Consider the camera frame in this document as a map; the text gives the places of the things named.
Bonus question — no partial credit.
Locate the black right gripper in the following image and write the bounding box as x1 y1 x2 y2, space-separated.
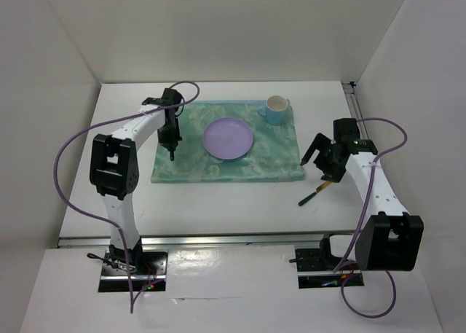
301 133 347 184

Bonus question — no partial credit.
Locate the teal patterned satin cloth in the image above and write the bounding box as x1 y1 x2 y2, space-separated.
150 98 306 184

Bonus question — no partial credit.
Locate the blue cup white inside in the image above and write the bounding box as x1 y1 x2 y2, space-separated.
257 95 289 125

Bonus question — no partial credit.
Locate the lilac round plastic plate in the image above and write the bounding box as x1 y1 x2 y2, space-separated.
202 117 254 160

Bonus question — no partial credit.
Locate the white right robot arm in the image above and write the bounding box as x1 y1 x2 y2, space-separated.
301 118 424 271

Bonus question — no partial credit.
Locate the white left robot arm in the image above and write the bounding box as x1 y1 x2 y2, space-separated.
90 88 183 274

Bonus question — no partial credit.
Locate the gold knife green handle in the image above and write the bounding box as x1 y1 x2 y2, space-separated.
298 181 331 207

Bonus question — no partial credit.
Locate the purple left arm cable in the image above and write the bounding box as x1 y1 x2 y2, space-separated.
53 81 200 315

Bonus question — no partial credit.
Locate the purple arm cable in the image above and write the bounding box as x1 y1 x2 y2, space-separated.
333 117 408 318
53 81 200 315

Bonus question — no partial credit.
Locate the right side aluminium rail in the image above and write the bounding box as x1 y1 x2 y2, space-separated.
341 82 369 139

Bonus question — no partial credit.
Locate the aluminium rail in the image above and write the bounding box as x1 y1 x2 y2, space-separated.
56 230 361 249
341 82 369 139

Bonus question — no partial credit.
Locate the front aluminium rail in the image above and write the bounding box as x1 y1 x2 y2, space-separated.
56 230 361 249

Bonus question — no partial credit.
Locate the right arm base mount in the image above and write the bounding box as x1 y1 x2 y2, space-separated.
288 238 364 289

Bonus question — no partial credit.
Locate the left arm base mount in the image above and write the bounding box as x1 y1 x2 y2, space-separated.
87 251 168 293

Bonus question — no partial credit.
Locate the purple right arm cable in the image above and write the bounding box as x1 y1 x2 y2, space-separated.
333 117 408 318

